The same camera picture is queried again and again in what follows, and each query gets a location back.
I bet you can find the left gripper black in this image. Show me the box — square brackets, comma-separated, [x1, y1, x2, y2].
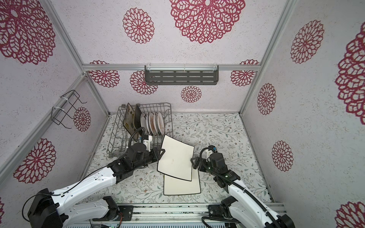
[133, 147, 166, 171]

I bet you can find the white square plate black rim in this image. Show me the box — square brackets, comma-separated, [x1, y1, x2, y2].
[163, 169, 201, 196]

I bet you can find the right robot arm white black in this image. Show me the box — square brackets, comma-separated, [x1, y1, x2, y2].
[191, 151, 295, 228]

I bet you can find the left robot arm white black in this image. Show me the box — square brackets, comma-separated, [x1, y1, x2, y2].
[27, 142, 165, 228]

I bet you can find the white round plate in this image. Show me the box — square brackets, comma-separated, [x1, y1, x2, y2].
[153, 112, 160, 136]
[146, 112, 154, 136]
[140, 113, 149, 135]
[157, 112, 165, 135]

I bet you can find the floral patterned rectangular plate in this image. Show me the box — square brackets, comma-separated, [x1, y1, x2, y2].
[123, 103, 135, 135]

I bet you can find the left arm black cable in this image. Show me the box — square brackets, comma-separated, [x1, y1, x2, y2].
[127, 127, 146, 149]

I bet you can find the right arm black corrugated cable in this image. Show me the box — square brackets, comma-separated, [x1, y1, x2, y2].
[199, 146, 283, 228]

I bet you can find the grey wire dish rack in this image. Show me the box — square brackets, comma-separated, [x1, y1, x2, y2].
[106, 103, 174, 158]

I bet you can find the aluminium mounting rail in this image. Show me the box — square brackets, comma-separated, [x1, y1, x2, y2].
[50, 202, 290, 224]

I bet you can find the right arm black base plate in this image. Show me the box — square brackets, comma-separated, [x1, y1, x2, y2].
[208, 196, 237, 219]

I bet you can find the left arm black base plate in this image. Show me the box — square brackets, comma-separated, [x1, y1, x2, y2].
[92, 205, 134, 221]

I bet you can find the grey slotted wall shelf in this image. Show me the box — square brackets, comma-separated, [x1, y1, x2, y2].
[144, 65, 219, 86]

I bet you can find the black wire wall holder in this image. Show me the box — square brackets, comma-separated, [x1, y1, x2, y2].
[50, 89, 87, 129]

